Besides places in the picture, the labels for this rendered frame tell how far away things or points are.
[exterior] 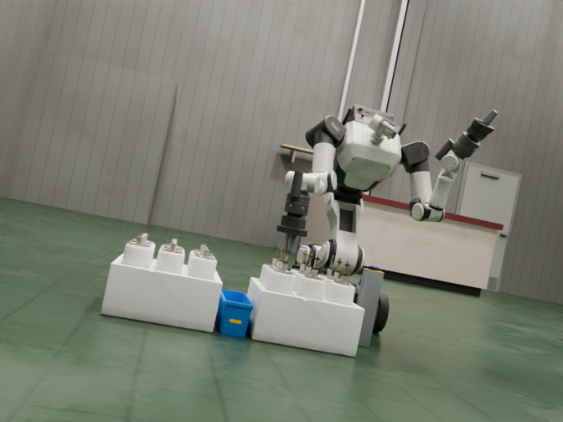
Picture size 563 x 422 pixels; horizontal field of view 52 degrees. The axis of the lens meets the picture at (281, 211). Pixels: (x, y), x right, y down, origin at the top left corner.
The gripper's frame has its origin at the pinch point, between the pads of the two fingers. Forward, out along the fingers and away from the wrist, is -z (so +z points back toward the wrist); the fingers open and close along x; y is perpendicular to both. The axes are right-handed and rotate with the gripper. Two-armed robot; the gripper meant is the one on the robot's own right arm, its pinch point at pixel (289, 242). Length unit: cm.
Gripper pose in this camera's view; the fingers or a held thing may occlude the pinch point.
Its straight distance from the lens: 217.1
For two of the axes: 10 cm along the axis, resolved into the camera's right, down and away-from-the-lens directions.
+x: -8.3, -1.6, 5.4
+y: -5.3, -1.2, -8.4
